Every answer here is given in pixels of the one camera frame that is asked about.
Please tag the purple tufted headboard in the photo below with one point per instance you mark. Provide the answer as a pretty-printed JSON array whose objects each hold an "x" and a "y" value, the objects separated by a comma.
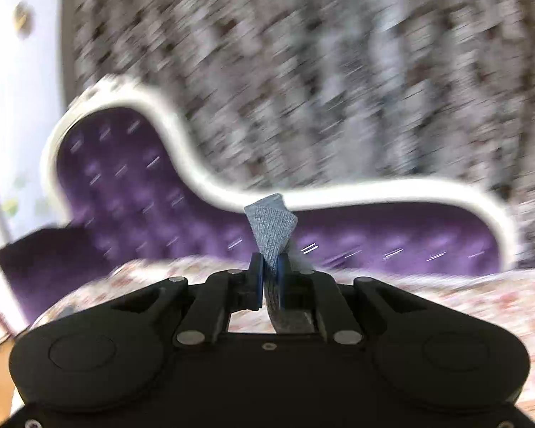
[{"x": 121, "y": 164}]

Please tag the purple velvet pillow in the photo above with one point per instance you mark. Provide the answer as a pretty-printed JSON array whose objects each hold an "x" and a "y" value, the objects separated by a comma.
[{"x": 48, "y": 264}]

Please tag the grey argyle knit sweater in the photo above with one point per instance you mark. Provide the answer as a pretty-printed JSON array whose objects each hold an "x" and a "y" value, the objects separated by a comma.
[{"x": 273, "y": 226}]

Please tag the grey damask curtain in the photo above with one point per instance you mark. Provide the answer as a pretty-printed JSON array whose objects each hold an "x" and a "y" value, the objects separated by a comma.
[{"x": 291, "y": 93}]

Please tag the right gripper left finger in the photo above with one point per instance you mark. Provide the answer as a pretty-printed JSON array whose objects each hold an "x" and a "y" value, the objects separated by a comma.
[{"x": 246, "y": 286}]

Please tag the floral bedspread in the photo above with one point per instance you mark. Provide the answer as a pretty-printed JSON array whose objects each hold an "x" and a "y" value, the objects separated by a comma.
[{"x": 507, "y": 300}]

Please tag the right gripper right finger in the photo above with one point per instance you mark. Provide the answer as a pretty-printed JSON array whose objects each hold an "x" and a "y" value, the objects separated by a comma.
[{"x": 295, "y": 289}]

